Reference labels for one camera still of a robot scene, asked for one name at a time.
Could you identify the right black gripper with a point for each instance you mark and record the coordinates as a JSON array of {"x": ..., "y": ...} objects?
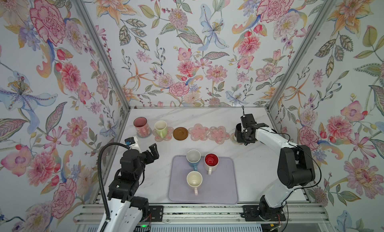
[{"x": 249, "y": 141}]

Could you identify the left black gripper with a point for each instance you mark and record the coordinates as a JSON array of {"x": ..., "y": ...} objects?
[{"x": 155, "y": 154}]

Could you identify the white embroidered round coaster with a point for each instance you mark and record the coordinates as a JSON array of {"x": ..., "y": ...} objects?
[{"x": 234, "y": 139}]

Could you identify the grey round knitted coaster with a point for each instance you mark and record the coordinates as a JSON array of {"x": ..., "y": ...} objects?
[{"x": 146, "y": 136}]

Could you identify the pink flower coaster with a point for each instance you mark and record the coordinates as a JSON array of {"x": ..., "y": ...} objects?
[
  {"x": 167, "y": 138},
  {"x": 218, "y": 134},
  {"x": 198, "y": 132}
]

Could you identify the green mug white inside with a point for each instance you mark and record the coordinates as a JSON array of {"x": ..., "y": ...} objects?
[{"x": 161, "y": 128}]

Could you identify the brown wooden round coaster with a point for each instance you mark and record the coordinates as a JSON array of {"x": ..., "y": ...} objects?
[{"x": 180, "y": 133}]

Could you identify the red inside white mug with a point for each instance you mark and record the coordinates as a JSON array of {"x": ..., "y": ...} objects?
[{"x": 211, "y": 162}]

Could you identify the blue mug white inside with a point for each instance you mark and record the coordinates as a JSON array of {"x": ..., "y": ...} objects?
[{"x": 193, "y": 158}]

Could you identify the cream mug pink handle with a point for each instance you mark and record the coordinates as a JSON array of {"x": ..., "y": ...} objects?
[{"x": 194, "y": 180}]

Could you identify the black mug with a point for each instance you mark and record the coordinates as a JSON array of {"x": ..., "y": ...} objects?
[{"x": 238, "y": 134}]

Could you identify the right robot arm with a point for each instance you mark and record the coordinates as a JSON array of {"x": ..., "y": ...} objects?
[{"x": 295, "y": 165}]

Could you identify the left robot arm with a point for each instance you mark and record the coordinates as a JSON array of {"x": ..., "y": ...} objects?
[{"x": 123, "y": 209}]

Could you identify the lilac drying mat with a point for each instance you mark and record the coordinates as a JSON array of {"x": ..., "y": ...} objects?
[{"x": 218, "y": 188}]

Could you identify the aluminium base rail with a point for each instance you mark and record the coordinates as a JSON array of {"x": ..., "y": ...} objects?
[{"x": 296, "y": 217}]

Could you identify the right corner aluminium post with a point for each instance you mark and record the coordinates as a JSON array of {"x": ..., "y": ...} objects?
[{"x": 319, "y": 20}]

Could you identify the corner aluminium post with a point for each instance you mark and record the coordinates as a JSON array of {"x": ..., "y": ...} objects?
[
  {"x": 319, "y": 20},
  {"x": 91, "y": 30}
]

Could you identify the left corner aluminium post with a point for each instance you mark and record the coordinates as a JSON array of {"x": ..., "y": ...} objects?
[{"x": 91, "y": 30}]

